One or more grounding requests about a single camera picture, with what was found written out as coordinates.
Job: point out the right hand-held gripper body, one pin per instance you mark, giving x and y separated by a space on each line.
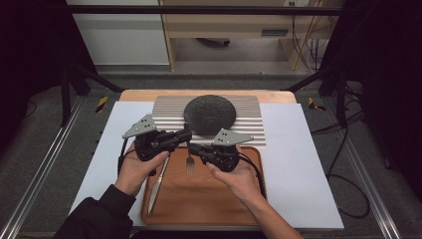
225 156

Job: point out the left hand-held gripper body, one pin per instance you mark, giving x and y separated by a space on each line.
149 146

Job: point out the silver fork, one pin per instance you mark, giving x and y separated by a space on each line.
190 164

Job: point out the dark textured round plate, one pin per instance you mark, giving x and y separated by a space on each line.
209 113

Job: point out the silver table knife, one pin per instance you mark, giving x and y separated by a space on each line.
156 189

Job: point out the brown wooden tray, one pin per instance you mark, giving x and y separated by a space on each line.
205 202

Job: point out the person's left hand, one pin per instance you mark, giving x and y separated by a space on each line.
136 174

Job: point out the person's right hand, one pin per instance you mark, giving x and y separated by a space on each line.
240 184

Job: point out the grey striped placemat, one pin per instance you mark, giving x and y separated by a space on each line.
252 122

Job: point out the light wooden table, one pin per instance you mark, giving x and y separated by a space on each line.
139 95

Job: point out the white table board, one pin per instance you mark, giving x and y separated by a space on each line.
298 166

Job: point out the black metal stand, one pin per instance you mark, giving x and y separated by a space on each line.
341 99
65 99

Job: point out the white cabinet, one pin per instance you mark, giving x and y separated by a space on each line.
122 36

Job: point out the light wooden desk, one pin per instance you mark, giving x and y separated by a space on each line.
232 25

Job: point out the black curtain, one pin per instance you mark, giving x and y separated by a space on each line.
388 66
30 49

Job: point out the aluminium floor rail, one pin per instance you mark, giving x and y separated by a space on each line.
371 192
40 179

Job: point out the black horizontal frame bar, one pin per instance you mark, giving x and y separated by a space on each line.
199 9

